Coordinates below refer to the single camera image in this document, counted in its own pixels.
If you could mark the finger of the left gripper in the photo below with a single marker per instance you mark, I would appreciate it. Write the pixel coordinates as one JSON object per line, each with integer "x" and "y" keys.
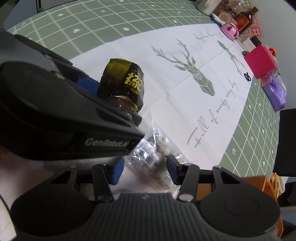
{"x": 118, "y": 115}
{"x": 65, "y": 67}

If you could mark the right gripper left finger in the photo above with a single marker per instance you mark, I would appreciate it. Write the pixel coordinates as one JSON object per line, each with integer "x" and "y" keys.
{"x": 104, "y": 175}

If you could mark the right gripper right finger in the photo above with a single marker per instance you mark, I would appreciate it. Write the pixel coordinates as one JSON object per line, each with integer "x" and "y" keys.
{"x": 186, "y": 176}

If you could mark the black yellow snack packet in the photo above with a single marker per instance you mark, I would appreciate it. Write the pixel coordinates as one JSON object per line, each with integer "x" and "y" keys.
{"x": 122, "y": 85}

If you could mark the clear packet of white candies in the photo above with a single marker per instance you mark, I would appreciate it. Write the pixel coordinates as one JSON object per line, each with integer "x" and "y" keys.
{"x": 149, "y": 158}

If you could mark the orange storage box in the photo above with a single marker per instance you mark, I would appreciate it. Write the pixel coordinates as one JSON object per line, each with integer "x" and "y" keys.
{"x": 238, "y": 208}

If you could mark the white deer table runner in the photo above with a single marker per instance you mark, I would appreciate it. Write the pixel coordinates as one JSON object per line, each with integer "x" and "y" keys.
{"x": 185, "y": 71}

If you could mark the folded beige cloths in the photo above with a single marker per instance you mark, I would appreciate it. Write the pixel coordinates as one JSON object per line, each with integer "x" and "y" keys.
{"x": 278, "y": 183}

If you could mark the small black clip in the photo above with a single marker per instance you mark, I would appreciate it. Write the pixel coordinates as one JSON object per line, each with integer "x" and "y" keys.
{"x": 247, "y": 77}

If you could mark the purple tissue pack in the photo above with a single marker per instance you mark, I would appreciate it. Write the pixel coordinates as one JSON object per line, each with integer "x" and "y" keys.
{"x": 276, "y": 92}

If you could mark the pink square box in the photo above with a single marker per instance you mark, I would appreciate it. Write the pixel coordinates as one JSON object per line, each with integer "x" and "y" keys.
{"x": 260, "y": 61}

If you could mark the white pink bottle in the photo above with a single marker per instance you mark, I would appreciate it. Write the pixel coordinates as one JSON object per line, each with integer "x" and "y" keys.
{"x": 207, "y": 6}

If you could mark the pink round container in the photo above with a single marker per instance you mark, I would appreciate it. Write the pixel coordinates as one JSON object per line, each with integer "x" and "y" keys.
{"x": 230, "y": 31}

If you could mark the orange toy figure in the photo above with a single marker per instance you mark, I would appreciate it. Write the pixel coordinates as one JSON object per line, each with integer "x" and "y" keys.
{"x": 273, "y": 51}

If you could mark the small beige speaker box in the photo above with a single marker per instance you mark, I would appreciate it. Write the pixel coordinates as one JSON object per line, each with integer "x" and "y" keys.
{"x": 224, "y": 16}

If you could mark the patterned game board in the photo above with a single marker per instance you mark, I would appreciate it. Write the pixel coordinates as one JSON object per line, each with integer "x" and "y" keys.
{"x": 255, "y": 28}

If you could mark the brown liquor bottle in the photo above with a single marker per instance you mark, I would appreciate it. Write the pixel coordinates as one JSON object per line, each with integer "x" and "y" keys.
{"x": 244, "y": 19}

